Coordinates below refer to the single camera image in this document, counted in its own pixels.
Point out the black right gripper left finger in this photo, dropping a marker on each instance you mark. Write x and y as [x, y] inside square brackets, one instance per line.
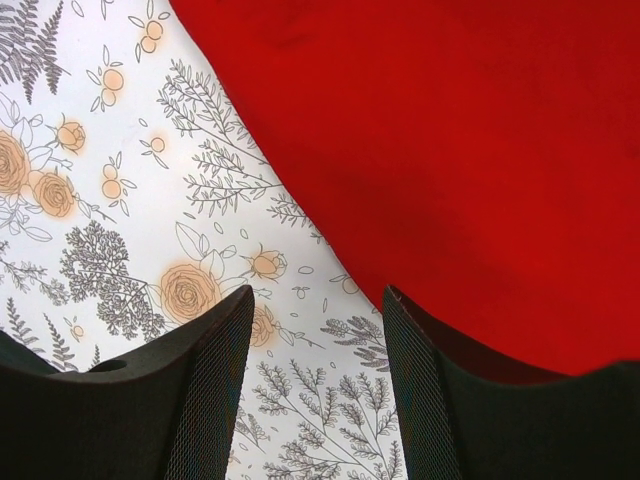
[165, 410]

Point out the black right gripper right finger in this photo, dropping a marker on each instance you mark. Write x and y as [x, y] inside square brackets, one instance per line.
[467, 411]

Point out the red t shirt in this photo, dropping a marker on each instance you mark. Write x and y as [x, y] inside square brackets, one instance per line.
[482, 156]

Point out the floral patterned table mat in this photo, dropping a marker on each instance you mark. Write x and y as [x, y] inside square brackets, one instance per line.
[133, 198]

